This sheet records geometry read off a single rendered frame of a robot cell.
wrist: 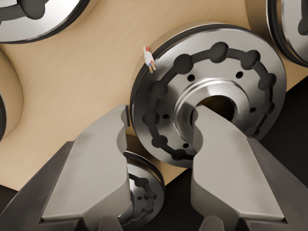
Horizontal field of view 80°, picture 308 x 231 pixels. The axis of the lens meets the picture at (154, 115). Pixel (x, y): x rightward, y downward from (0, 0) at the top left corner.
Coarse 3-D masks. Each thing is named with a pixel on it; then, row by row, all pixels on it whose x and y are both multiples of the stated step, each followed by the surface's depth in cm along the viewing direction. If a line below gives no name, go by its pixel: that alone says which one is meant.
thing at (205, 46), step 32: (224, 32) 10; (160, 64) 10; (192, 64) 10; (224, 64) 10; (256, 64) 11; (160, 96) 11; (256, 96) 12; (160, 128) 12; (256, 128) 14; (160, 160) 14; (192, 160) 14
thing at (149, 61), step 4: (144, 48) 11; (148, 48) 12; (144, 52) 10; (148, 52) 10; (144, 56) 10; (148, 56) 9; (148, 60) 9; (152, 60) 9; (148, 64) 9; (152, 64) 8; (152, 72) 8
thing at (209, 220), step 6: (108, 216) 6; (114, 216) 6; (210, 216) 6; (216, 216) 6; (102, 222) 6; (108, 222) 6; (114, 222) 6; (204, 222) 5; (210, 222) 5; (216, 222) 5; (222, 222) 5; (102, 228) 5; (108, 228) 5; (114, 228) 5; (120, 228) 5; (204, 228) 5; (210, 228) 5; (216, 228) 5; (222, 228) 5
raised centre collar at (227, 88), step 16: (208, 80) 11; (224, 80) 11; (192, 96) 11; (208, 96) 11; (224, 96) 11; (240, 96) 11; (176, 112) 11; (240, 112) 12; (176, 128) 12; (192, 128) 12; (240, 128) 12; (192, 144) 13
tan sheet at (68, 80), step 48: (144, 0) 11; (192, 0) 11; (240, 0) 12; (0, 48) 12; (48, 48) 12; (96, 48) 12; (48, 96) 14; (96, 96) 14; (0, 144) 15; (48, 144) 16
